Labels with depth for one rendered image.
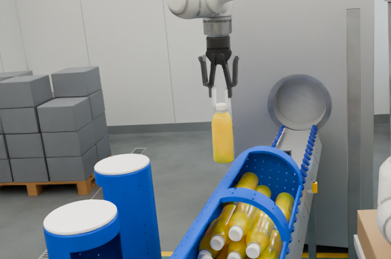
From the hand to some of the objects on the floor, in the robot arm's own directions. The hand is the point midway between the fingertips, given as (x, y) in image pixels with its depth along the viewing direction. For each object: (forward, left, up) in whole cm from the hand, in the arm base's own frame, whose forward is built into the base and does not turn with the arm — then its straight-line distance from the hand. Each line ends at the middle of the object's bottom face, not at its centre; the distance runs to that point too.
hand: (220, 98), depth 148 cm
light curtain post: (-41, -78, -150) cm, 174 cm away
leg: (-19, -134, -149) cm, 201 cm away
